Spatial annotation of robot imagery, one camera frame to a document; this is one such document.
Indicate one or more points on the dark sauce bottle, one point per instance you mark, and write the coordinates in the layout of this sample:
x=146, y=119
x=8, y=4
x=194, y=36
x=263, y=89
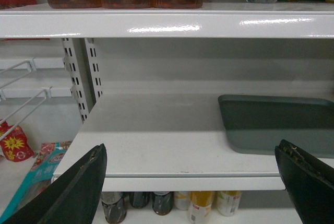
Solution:
x=114, y=207

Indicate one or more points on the white perforated shelf upright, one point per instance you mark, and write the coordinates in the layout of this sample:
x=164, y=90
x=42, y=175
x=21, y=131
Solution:
x=81, y=61

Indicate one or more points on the teal snack bag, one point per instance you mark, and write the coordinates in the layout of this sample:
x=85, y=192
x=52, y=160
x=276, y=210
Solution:
x=39, y=177

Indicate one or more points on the yellow drink bottle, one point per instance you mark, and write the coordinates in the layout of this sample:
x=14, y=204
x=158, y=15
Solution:
x=200, y=206

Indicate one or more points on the white middle shelf board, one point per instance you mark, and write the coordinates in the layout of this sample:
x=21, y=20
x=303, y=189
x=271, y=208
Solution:
x=168, y=142

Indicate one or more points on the white upper shelf board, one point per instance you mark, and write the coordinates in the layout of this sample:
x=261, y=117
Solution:
x=215, y=19

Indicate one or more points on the white shelf board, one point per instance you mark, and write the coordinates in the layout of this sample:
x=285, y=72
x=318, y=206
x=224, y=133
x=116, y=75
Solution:
x=168, y=142
x=215, y=19

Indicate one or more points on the grey rectangular tray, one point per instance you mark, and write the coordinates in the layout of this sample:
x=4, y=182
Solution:
x=256, y=124

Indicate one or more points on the red snack bag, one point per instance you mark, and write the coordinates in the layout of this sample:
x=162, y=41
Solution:
x=15, y=146

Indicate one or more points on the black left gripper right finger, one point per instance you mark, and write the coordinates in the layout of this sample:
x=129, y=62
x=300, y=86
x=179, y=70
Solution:
x=308, y=181

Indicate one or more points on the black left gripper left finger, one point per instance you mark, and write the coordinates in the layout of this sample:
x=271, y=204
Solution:
x=73, y=197

